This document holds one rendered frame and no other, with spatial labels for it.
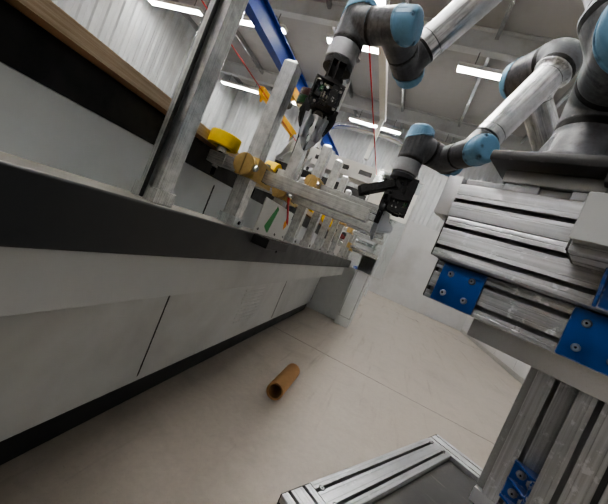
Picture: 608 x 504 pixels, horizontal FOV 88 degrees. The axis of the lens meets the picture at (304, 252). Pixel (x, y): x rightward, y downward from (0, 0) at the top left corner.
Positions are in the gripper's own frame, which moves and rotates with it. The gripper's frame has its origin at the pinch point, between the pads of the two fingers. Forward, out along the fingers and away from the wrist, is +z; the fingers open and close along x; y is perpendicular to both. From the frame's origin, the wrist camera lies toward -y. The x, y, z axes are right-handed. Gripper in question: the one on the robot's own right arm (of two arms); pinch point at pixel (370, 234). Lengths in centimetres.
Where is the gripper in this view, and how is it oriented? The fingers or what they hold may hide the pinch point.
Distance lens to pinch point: 97.5
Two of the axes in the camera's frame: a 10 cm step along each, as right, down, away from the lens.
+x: 2.4, 0.5, 9.7
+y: 8.9, 3.8, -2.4
